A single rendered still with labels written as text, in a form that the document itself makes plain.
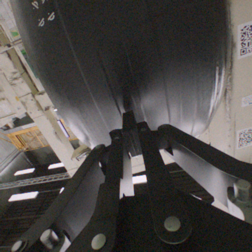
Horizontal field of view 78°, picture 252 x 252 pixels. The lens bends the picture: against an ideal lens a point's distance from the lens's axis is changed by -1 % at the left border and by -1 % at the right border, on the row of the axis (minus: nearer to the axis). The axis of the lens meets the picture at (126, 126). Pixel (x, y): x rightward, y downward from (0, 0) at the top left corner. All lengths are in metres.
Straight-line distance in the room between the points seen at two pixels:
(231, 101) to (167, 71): 0.34
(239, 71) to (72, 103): 0.42
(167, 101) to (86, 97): 0.11
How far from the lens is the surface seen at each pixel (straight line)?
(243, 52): 0.50
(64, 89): 0.23
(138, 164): 0.89
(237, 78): 0.51
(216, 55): 0.25
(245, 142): 0.64
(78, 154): 1.03
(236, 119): 0.57
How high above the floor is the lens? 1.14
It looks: 27 degrees up
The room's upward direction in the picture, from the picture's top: 160 degrees clockwise
